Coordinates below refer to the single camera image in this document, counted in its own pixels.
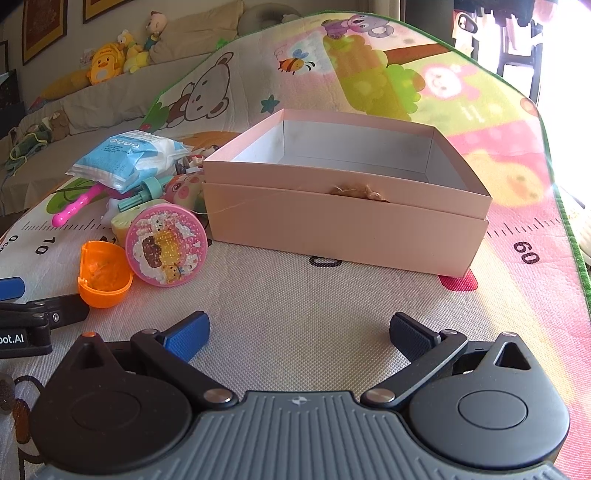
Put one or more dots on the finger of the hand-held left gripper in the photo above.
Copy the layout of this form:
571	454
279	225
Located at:
11	287
55	310

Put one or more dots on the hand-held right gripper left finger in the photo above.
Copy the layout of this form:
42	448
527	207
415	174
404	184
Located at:
187	339

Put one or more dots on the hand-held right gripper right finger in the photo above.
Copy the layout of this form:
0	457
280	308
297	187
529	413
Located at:
411	339

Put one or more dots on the orange plastic capsule shell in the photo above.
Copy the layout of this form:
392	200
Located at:
101	290

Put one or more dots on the round pink cartoon tin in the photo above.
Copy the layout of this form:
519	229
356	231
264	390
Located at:
166	244

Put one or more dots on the pink plastic toy wand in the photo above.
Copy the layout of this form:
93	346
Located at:
74	210

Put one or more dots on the yellow green toy cup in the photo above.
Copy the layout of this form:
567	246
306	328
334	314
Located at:
121	226

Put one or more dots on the pink cardboard box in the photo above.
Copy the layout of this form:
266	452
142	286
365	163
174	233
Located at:
341	230

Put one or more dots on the pink pig squishy toy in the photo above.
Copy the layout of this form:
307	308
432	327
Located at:
184	190

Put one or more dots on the teal plastic toy stamp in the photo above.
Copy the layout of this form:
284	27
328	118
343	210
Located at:
150	189

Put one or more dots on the blue white tissue packet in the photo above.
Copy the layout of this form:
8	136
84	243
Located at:
124	157

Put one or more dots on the small red white figure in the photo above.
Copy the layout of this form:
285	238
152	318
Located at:
195	161

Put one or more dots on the cartoon play mat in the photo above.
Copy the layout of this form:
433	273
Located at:
300	304

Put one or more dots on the green cloth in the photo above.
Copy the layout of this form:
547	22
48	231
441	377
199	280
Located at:
27	145

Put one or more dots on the brown plush toy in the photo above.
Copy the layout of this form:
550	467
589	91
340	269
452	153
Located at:
57	124

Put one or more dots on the dark cabinet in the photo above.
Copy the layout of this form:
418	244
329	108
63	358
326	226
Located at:
10	99

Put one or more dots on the beige sofa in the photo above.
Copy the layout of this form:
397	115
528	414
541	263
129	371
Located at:
106	108

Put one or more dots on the long yellow plush pillow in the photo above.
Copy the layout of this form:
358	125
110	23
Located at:
67	85

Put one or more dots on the yellow duck plush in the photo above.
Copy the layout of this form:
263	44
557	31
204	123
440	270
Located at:
105	64

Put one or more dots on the large framed picture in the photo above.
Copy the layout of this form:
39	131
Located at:
41	27

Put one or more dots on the small yellow plush toy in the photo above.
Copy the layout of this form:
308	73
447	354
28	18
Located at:
134	53

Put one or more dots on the baby doll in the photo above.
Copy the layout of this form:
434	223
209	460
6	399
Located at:
154	30

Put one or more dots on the framed yellow picture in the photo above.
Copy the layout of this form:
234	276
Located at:
108	8

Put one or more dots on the beige cushion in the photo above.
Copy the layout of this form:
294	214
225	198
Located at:
198	30

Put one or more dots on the beige curtain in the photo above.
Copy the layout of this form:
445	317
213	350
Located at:
415	16

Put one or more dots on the grey neck pillow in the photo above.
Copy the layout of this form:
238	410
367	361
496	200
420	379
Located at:
270	16

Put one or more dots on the hanging dark clothes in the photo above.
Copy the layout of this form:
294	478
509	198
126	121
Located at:
517	18

